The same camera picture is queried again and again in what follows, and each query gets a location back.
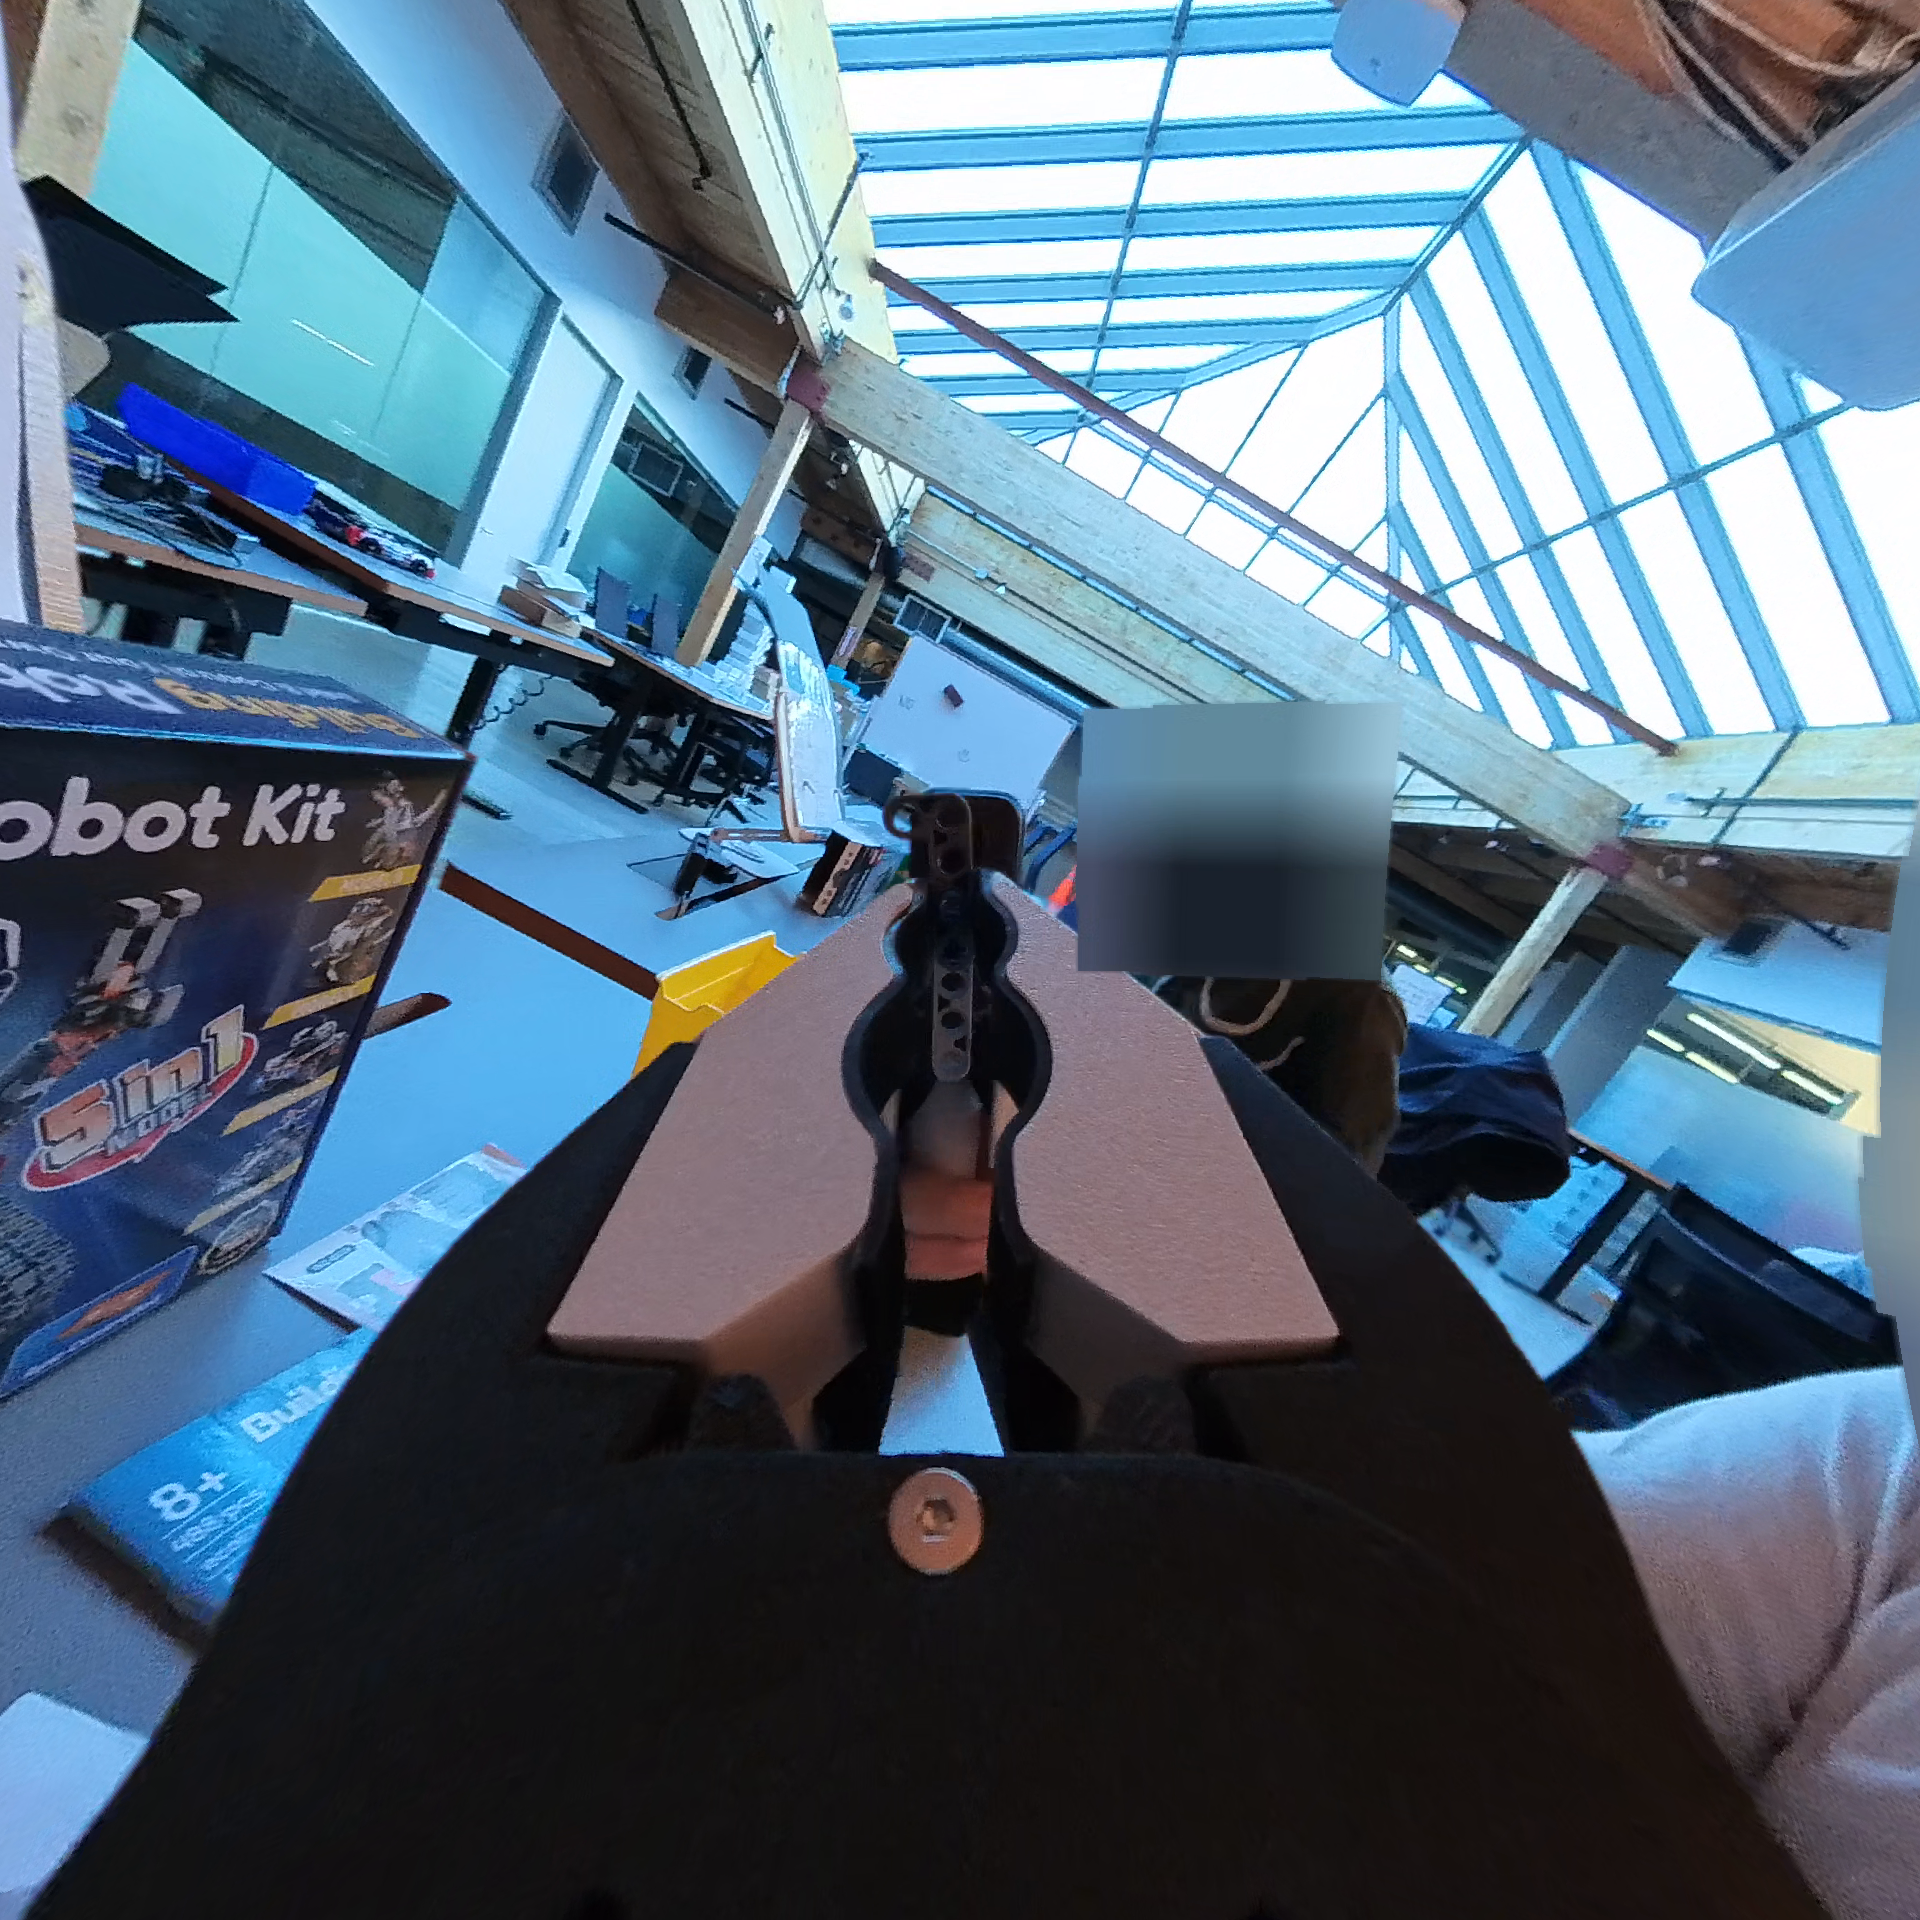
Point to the grey desk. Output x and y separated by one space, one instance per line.
493 1021

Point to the blue manual booklet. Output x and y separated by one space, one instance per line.
165 1501

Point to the blue toy box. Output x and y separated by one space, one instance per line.
180 975

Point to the blue storage bin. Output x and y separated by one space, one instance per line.
211 451

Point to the leaning cardboard board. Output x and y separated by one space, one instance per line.
804 736

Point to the white task sheet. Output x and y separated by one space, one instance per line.
10 451

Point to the whiteboard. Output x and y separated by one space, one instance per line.
974 721

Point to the black white small box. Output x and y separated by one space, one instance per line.
841 878

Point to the dark grey angled beam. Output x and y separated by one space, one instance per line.
943 869

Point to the sticker sheet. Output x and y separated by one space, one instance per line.
390 1230

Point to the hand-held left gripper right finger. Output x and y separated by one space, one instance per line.
1169 1201

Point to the black mesh chair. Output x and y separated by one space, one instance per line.
1726 1306

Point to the white ceiling projector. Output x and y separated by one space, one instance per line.
1829 256

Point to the person's white t-shirt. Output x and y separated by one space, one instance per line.
1800 1577

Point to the open instruction booklet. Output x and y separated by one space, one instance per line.
61 1800

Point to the dark blue jacket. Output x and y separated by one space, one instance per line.
1478 1117

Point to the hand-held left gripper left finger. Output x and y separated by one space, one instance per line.
718 1201

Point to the yellow storage bin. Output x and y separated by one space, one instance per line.
705 991

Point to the dark laptop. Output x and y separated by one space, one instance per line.
664 621
614 598

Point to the white ceiling box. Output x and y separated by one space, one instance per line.
1395 44

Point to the person's right hand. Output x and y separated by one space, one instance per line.
949 1222

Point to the black tablet stand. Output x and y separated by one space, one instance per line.
718 869

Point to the white toy car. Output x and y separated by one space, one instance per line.
368 533

